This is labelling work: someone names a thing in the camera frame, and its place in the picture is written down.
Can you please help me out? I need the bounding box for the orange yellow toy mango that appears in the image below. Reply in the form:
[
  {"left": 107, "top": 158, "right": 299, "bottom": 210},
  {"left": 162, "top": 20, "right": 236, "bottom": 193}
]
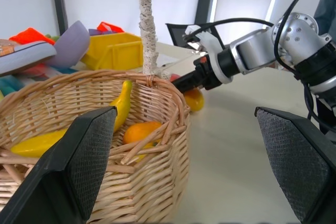
[
  {"left": 183, "top": 89, "right": 205, "bottom": 112},
  {"left": 122, "top": 121, "right": 163, "bottom": 163}
]

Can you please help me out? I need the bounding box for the yellow toy banana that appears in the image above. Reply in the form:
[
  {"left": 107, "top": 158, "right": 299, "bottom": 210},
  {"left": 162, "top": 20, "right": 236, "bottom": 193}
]
[{"left": 10, "top": 80, "right": 133, "bottom": 158}]

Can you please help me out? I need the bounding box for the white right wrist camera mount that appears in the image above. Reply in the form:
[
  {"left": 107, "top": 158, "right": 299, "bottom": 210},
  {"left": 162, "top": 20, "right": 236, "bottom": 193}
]
[{"left": 184, "top": 24, "right": 234, "bottom": 85}]

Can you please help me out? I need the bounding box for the grey plate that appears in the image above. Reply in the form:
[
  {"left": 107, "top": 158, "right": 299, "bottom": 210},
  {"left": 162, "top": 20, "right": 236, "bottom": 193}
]
[{"left": 0, "top": 39, "right": 57, "bottom": 76}]

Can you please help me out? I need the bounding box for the teal foam item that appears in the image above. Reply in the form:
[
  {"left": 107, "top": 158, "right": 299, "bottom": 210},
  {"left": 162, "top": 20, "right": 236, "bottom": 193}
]
[{"left": 0, "top": 74, "right": 26, "bottom": 97}]

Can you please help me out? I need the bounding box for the orange cloth item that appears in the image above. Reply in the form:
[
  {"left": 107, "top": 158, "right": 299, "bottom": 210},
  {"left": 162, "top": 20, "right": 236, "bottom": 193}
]
[{"left": 8, "top": 27, "right": 56, "bottom": 46}]

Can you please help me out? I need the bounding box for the person in dark grey clothing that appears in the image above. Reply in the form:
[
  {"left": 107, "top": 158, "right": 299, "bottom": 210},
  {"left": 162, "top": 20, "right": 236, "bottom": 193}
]
[{"left": 313, "top": 0, "right": 336, "bottom": 36}]

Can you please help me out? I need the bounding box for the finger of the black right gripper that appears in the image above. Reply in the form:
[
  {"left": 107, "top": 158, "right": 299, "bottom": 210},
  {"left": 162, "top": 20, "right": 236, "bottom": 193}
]
[{"left": 172, "top": 71, "right": 202, "bottom": 94}]

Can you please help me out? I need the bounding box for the red orange toy item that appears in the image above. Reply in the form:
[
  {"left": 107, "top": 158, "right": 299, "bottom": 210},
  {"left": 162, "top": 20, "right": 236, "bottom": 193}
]
[{"left": 96, "top": 21, "right": 125, "bottom": 34}]

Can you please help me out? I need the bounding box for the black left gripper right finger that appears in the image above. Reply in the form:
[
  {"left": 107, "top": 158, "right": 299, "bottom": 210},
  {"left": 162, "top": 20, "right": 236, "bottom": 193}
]
[{"left": 254, "top": 106, "right": 336, "bottom": 224}]

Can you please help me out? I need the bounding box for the yellow plastic bin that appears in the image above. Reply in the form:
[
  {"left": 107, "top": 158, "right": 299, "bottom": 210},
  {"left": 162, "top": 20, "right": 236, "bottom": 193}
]
[{"left": 80, "top": 32, "right": 144, "bottom": 71}]

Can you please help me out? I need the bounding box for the black chair back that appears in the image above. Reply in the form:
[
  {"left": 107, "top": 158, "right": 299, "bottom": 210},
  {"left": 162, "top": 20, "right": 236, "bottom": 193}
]
[{"left": 165, "top": 22, "right": 224, "bottom": 49}]

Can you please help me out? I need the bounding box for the purple plastic bowl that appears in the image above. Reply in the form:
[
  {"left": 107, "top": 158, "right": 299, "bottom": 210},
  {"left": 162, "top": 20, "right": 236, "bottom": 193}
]
[{"left": 45, "top": 20, "right": 91, "bottom": 68}]

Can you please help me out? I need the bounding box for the wicker basket with lace handle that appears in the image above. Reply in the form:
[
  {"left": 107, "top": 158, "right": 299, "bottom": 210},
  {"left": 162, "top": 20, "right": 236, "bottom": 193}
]
[{"left": 0, "top": 0, "right": 192, "bottom": 224}]

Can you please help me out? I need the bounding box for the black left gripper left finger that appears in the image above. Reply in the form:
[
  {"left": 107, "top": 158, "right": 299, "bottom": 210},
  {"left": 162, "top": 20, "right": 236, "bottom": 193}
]
[{"left": 0, "top": 105, "right": 118, "bottom": 224}]

